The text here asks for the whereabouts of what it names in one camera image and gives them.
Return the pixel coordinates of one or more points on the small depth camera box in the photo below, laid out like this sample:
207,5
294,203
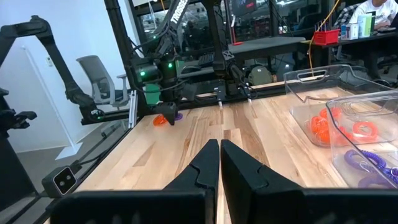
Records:
60,182

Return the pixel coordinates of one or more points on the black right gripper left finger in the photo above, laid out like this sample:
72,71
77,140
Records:
186,199

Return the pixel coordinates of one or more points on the grey desk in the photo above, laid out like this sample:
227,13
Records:
267,45

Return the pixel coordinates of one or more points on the grey office chair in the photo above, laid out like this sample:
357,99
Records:
93,71

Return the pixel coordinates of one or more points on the silver aluminium bracket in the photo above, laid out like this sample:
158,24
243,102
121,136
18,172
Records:
133,109

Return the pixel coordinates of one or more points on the clear plastic bin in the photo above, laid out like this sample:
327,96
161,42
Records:
342,174
306,109

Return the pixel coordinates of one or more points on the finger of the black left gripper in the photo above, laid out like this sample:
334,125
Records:
168,111

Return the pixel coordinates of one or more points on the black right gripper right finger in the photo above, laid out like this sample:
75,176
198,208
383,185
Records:
255,199

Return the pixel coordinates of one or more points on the black metal rig frame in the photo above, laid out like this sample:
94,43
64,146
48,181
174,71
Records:
119,37

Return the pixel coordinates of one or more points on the white blue box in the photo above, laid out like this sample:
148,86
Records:
349,31

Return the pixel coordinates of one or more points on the black equipment stand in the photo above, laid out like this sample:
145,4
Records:
12,174

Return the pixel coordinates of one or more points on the black jointed stand arm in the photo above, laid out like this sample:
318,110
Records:
59,62

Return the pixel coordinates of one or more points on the small red object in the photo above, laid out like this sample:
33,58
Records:
237,43

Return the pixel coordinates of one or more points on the red basket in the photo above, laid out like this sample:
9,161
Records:
326,37

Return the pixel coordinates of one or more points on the grey green bag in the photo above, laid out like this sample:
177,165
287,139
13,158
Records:
259,76

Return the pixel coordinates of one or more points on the white green box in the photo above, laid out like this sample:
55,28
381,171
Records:
365,25

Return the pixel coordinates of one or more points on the black office desk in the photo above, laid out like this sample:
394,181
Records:
351,42

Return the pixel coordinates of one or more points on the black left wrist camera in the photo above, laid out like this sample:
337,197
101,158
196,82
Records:
147,73

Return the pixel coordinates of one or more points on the green cylinder container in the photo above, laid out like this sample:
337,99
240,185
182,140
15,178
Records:
152,95

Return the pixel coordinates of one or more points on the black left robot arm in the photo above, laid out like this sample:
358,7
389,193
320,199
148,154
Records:
178,15

